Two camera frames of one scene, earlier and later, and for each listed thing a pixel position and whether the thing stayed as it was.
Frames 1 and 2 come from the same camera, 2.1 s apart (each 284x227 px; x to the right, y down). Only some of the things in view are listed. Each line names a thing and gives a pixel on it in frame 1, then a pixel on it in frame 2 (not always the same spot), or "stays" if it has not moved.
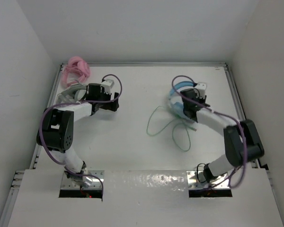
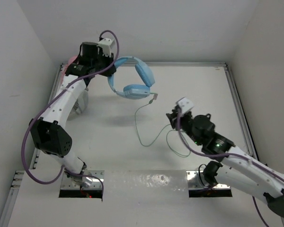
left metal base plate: x=67 y=183 stays
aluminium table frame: x=144 y=144 stays
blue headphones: x=176 y=101 → x=137 y=91
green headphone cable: x=161 y=128 → x=162 y=131
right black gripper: x=203 y=100 → x=173 y=118
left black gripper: x=110 y=105 → x=109 y=60
